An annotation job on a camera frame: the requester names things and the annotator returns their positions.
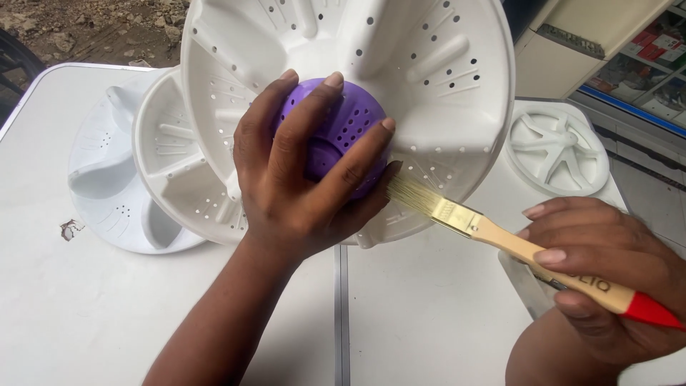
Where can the person's left hand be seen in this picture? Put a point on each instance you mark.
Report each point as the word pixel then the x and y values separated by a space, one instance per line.
pixel 268 187

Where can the person's right hand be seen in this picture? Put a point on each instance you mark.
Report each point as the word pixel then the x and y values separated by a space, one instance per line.
pixel 621 252

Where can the wooden paintbrush with red tip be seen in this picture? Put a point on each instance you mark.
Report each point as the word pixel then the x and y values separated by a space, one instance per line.
pixel 482 228

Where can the white pulsator with purple cap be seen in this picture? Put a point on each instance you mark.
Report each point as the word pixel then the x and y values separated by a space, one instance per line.
pixel 429 69

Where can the white ribbed pulsator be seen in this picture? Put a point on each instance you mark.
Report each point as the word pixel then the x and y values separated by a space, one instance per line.
pixel 171 161

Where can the small white spoked pulsator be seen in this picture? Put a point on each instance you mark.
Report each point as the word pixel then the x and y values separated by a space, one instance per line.
pixel 557 145

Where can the white smooth pulsator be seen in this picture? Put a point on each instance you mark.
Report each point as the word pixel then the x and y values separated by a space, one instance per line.
pixel 102 182

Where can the glass display shelf with goods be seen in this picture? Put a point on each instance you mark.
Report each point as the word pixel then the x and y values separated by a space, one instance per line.
pixel 643 69

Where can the cream cabinet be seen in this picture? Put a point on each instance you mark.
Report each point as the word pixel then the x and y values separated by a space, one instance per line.
pixel 552 64

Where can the black curved object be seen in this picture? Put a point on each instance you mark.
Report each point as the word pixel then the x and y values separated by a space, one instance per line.
pixel 16 69

